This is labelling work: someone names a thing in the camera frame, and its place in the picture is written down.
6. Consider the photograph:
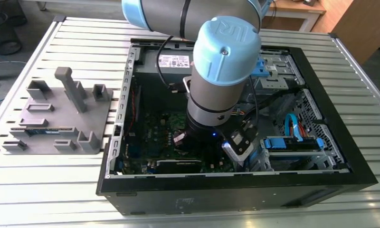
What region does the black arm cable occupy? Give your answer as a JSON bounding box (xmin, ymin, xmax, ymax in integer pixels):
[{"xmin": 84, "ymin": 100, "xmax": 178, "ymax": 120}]
[{"xmin": 156, "ymin": 35, "xmax": 178, "ymax": 92}]

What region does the blue board connector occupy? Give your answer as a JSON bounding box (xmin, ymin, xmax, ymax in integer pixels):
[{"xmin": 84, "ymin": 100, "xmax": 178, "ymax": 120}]
[{"xmin": 128, "ymin": 144, "xmax": 140, "ymax": 159}]

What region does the wooden desk white frame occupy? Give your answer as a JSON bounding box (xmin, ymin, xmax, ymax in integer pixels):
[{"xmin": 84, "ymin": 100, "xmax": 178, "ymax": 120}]
[{"xmin": 263, "ymin": 0, "xmax": 328, "ymax": 33}]

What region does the black graphics card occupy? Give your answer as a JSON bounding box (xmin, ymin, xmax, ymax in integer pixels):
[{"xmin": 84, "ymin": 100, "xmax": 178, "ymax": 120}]
[{"xmin": 155, "ymin": 159, "xmax": 203, "ymax": 174}]

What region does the red flat wire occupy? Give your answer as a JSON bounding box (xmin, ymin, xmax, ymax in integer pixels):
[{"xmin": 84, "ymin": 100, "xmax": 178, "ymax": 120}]
[{"xmin": 296, "ymin": 120, "xmax": 311, "ymax": 141}]

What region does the blue RAM stick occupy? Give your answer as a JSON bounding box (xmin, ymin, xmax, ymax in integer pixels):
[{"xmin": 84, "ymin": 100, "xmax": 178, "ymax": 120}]
[{"xmin": 24, "ymin": 129, "xmax": 62, "ymax": 136}]

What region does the black camera cable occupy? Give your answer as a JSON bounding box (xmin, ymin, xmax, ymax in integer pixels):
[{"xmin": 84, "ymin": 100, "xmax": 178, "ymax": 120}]
[{"xmin": 247, "ymin": 73, "xmax": 260, "ymax": 130}]

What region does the black PC case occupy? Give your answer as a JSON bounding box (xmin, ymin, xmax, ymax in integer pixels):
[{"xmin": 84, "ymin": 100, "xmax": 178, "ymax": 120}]
[{"xmin": 96, "ymin": 38, "xmax": 380, "ymax": 216}]

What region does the black round bin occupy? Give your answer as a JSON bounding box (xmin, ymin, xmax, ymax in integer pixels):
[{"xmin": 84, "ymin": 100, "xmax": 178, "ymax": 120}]
[{"xmin": 0, "ymin": 0, "xmax": 28, "ymax": 27}]

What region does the hard disk in blue carrier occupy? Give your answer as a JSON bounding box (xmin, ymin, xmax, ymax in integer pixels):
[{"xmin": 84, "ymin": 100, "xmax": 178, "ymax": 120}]
[{"xmin": 263, "ymin": 136, "xmax": 324, "ymax": 152}]

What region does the grey metal drive cage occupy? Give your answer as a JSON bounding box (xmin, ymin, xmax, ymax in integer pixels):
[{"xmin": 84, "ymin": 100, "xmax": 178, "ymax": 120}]
[{"xmin": 240, "ymin": 49, "xmax": 307, "ymax": 103}]

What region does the black mesh waste bin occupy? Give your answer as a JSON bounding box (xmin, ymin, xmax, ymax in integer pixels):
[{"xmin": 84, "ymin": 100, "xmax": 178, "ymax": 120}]
[{"xmin": 0, "ymin": 11, "xmax": 24, "ymax": 56}]

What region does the blue plastic drive latch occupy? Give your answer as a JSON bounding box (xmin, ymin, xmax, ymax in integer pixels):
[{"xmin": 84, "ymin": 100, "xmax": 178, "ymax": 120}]
[{"xmin": 250, "ymin": 57, "xmax": 272, "ymax": 78}]

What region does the blue flat wire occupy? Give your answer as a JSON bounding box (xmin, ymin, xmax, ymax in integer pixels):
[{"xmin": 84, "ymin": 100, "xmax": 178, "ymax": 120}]
[{"xmin": 284, "ymin": 113, "xmax": 307, "ymax": 143}]

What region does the grey metal disk bay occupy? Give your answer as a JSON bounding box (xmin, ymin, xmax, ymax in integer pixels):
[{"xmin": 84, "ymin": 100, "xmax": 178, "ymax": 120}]
[{"xmin": 247, "ymin": 136, "xmax": 350, "ymax": 172}]

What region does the green motherboard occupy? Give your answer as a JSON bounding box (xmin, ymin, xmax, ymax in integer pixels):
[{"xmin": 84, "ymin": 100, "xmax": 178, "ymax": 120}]
[{"xmin": 123, "ymin": 111, "xmax": 239, "ymax": 174}]

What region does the silver black wrist bracket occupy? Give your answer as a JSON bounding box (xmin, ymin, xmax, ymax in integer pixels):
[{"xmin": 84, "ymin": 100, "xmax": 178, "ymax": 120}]
[{"xmin": 168, "ymin": 76, "xmax": 192, "ymax": 95}]

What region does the thin red wire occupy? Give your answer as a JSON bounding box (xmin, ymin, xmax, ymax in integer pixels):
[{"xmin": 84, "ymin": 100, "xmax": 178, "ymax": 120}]
[{"xmin": 130, "ymin": 89, "xmax": 139, "ymax": 130}]

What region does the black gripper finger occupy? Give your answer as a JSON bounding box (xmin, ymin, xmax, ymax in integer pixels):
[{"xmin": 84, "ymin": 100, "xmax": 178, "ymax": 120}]
[{"xmin": 172, "ymin": 130, "xmax": 188, "ymax": 144}]

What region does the grey parts rack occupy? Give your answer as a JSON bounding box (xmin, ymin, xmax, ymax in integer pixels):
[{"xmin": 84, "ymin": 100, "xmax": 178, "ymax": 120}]
[{"xmin": 2, "ymin": 66, "xmax": 115, "ymax": 155}]

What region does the black cable bundle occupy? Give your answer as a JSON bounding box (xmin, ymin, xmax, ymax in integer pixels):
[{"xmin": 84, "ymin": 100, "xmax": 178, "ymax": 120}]
[{"xmin": 240, "ymin": 87, "xmax": 300, "ymax": 133}]

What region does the grey power supply unit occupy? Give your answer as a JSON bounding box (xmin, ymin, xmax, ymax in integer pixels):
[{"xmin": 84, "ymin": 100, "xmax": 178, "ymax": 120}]
[{"xmin": 134, "ymin": 49, "xmax": 196, "ymax": 112}]

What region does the wooden cabinet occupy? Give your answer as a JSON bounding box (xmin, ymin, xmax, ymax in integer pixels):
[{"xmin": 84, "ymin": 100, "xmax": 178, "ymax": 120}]
[{"xmin": 331, "ymin": 0, "xmax": 380, "ymax": 66}]

